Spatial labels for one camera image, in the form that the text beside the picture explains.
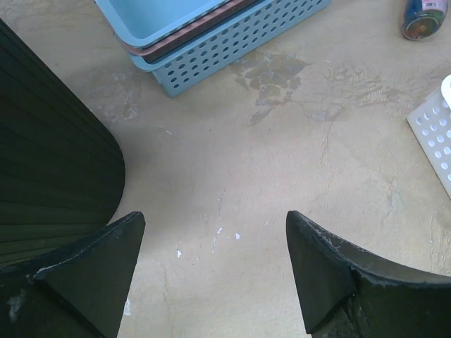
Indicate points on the small pink-capped bottle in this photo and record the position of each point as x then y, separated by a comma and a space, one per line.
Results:
423, 18

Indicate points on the light blue basket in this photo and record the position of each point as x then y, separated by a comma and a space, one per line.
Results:
222, 45
140, 23

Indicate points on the light blue bottom basket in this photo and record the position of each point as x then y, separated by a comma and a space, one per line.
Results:
222, 45

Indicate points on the white perforated basket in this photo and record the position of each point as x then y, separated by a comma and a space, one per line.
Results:
430, 123

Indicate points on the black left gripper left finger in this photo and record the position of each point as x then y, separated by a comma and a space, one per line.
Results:
77, 290

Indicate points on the pink perforated basket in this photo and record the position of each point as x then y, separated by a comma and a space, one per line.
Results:
185, 34

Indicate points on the large black ribbed bin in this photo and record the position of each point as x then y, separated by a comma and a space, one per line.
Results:
62, 171

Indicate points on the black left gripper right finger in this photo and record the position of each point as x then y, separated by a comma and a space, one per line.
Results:
347, 291

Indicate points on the light blue top basket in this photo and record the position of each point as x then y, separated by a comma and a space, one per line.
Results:
140, 23

